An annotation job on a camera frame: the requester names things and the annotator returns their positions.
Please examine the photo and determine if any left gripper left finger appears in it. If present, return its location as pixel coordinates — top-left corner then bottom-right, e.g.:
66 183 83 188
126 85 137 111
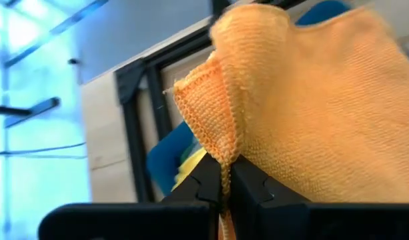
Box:
162 153 224 240

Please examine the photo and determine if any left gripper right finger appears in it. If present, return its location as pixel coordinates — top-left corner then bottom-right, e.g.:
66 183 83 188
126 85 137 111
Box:
229 155 312 240

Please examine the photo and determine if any yellow microfiber towel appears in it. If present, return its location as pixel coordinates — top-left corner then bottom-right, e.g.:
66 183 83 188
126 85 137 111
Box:
172 146 208 193

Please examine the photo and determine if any orange microfiber towel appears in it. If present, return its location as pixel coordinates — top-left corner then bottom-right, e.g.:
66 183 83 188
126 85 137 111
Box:
172 3 409 240

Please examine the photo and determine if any black aluminium table frame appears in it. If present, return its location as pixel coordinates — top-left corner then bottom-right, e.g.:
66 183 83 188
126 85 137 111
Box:
113 0 308 203

